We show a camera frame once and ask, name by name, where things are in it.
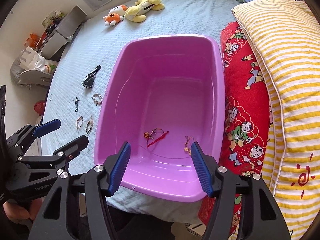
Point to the red mesh basket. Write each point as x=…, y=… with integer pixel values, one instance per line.
x=40, y=107

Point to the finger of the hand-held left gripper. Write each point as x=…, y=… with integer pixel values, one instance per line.
x=75, y=146
x=47, y=127

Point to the row of small toys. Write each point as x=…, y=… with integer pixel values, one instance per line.
x=53, y=17

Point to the orange and white plush toy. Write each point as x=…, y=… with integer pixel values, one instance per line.
x=115, y=13

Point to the black wrist watch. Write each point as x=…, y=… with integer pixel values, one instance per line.
x=88, y=82

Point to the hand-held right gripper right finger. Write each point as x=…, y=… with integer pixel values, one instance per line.
x=200, y=170

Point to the person's dark clothing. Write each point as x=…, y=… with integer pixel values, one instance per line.
x=140, y=227

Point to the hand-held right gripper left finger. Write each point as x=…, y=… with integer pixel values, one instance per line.
x=120, y=167

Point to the yellow striped pillow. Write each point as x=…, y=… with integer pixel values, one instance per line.
x=287, y=80

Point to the red printed pillow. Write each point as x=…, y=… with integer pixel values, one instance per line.
x=247, y=105

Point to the grey padded seat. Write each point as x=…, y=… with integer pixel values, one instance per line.
x=30, y=77

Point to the purple plastic basin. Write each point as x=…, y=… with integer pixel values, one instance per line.
x=175, y=92

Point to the grey cabinet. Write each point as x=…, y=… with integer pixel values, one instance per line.
x=67, y=25

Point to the person's left hand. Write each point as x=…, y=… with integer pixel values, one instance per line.
x=17, y=211

